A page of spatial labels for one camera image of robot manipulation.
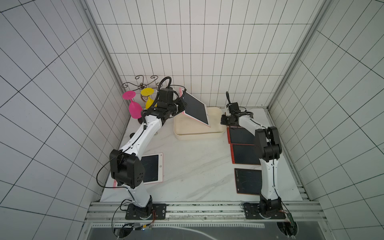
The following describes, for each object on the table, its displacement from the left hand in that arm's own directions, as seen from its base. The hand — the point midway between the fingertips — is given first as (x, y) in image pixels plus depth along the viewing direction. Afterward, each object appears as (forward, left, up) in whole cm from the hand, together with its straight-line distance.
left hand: (187, 106), depth 82 cm
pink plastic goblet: (+1, +31, -4) cm, 31 cm away
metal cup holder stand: (+14, +29, +3) cm, 32 cm away
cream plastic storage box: (+5, +2, -30) cm, 30 cm away
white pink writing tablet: (-22, +21, -29) cm, 42 cm away
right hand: (+12, -27, -23) cm, 38 cm away
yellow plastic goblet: (+7, +22, +5) cm, 24 cm away
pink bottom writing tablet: (+11, -5, -14) cm, 18 cm away
